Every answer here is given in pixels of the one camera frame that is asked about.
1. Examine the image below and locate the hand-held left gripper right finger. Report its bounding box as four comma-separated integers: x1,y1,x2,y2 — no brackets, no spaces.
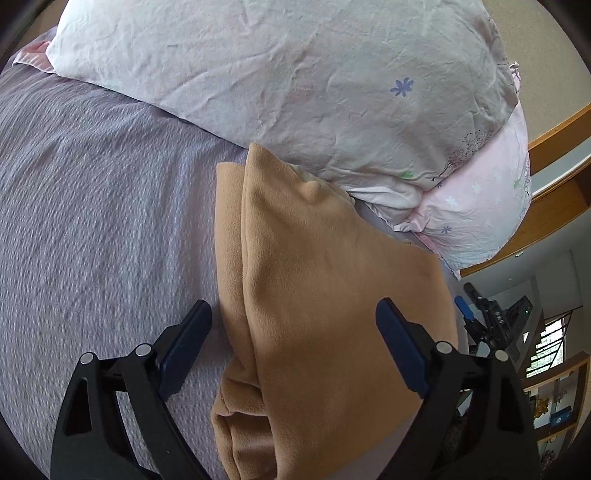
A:
375,298,542,480

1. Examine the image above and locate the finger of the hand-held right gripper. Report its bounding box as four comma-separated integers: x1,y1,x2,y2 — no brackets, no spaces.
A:
454,282,497,357

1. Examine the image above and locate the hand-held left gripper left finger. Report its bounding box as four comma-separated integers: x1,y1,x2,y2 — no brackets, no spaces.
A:
50,299,213,480

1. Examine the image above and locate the tan fleece garment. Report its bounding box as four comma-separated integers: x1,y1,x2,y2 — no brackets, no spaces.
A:
211,142,460,480

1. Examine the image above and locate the window with grille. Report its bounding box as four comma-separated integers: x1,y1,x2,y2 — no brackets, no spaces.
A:
529,309,580,372

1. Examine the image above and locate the wooden shelf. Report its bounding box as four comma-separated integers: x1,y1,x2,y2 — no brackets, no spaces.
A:
522,351,591,462

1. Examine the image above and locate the pink floral pillow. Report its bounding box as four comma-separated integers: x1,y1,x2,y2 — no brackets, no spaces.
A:
365,99,533,273

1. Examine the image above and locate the wooden headboard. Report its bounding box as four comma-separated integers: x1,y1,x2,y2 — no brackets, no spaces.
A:
459,104,591,278

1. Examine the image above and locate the purple textured bed sheet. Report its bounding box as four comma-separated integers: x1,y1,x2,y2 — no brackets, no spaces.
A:
0,65,259,480

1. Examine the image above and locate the white floral pillow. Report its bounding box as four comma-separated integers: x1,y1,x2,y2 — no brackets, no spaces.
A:
46,0,520,222

